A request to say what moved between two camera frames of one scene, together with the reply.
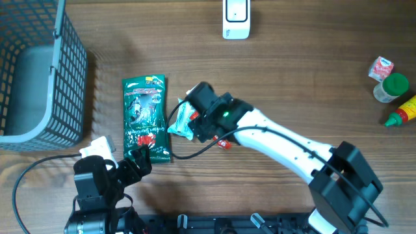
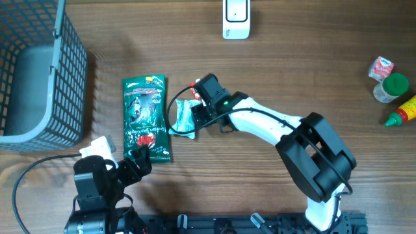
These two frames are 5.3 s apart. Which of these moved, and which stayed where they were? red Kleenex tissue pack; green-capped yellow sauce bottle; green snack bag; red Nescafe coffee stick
Moved: red Nescafe coffee stick
Stayed: green-capped yellow sauce bottle; red Kleenex tissue pack; green snack bag
